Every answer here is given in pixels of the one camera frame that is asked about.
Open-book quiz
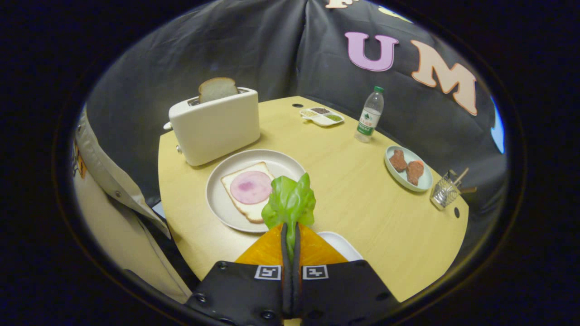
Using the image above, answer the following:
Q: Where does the toasted bread slice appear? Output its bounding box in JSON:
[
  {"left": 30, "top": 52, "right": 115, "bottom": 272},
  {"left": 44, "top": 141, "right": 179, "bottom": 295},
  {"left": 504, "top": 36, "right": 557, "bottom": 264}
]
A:
[{"left": 198, "top": 77, "right": 239, "bottom": 104}]

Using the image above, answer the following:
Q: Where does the clear plastic water bottle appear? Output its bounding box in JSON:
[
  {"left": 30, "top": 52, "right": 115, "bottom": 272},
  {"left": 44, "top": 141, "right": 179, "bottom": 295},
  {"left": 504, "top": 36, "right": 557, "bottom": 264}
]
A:
[{"left": 354, "top": 86, "right": 385, "bottom": 144}]

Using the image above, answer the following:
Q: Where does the green lettuce leaf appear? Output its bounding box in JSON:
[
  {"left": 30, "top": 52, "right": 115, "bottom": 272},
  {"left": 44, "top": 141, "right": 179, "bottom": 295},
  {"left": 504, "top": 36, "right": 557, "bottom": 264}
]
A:
[{"left": 261, "top": 173, "right": 317, "bottom": 261}]

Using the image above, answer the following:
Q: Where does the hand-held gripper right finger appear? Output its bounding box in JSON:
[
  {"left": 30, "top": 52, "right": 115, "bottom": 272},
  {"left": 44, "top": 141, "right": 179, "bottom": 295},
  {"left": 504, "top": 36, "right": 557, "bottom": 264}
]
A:
[{"left": 292, "top": 223, "right": 401, "bottom": 326}]

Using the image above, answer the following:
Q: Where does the white divided seasoning tray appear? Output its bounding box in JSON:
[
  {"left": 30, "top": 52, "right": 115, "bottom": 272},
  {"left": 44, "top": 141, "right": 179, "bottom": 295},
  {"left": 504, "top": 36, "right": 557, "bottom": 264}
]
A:
[{"left": 300, "top": 106, "right": 345, "bottom": 127}]

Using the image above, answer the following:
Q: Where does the black backdrop cloth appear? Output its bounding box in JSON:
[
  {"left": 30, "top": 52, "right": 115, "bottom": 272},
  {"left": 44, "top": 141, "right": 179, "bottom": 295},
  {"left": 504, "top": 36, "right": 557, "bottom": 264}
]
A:
[{"left": 86, "top": 0, "right": 508, "bottom": 213}]

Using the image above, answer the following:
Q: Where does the white bread slice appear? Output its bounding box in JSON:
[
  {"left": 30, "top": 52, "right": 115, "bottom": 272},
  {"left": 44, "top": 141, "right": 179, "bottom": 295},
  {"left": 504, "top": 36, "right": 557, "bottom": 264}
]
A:
[{"left": 221, "top": 162, "right": 276, "bottom": 224}]

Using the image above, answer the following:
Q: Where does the brown cooked meat piece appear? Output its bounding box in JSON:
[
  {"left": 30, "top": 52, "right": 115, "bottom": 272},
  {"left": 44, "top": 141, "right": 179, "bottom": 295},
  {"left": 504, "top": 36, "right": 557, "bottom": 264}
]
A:
[
  {"left": 406, "top": 160, "right": 425, "bottom": 186},
  {"left": 389, "top": 149, "right": 408, "bottom": 173}
]

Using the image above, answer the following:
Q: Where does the round cream plate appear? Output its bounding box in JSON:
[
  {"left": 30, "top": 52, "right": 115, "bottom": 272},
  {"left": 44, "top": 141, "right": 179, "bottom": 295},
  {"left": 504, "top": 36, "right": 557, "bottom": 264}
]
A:
[{"left": 206, "top": 149, "right": 307, "bottom": 233}]

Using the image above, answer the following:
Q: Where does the white rectangular plate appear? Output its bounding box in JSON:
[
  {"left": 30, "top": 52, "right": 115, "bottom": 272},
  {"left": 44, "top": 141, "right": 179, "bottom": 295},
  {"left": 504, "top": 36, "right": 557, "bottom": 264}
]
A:
[{"left": 316, "top": 231, "right": 364, "bottom": 262}]

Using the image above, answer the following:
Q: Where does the pink ham slice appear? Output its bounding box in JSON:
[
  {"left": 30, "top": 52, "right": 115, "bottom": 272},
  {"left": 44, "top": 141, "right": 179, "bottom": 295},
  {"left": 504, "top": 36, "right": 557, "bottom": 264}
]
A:
[{"left": 230, "top": 171, "right": 273, "bottom": 205}]

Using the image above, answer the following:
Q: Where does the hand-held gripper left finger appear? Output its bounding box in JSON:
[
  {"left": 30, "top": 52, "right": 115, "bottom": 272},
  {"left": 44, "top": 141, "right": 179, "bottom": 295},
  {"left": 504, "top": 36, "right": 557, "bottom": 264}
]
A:
[{"left": 186, "top": 223, "right": 295, "bottom": 326}]

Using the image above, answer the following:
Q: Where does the pale green oval plate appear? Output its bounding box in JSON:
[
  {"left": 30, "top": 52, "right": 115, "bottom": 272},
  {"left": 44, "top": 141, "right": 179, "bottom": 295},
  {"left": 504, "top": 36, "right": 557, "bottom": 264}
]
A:
[{"left": 384, "top": 145, "right": 434, "bottom": 193}]

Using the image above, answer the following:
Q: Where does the small metal wire basket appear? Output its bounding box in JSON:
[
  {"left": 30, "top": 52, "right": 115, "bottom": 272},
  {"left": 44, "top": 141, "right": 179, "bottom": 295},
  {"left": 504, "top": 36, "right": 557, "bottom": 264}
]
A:
[{"left": 430, "top": 168, "right": 477, "bottom": 211}]

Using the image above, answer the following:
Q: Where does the white toaster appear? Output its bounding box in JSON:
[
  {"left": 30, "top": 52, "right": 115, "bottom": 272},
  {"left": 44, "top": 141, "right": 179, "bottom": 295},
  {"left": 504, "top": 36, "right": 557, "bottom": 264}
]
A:
[{"left": 163, "top": 87, "right": 261, "bottom": 167}]

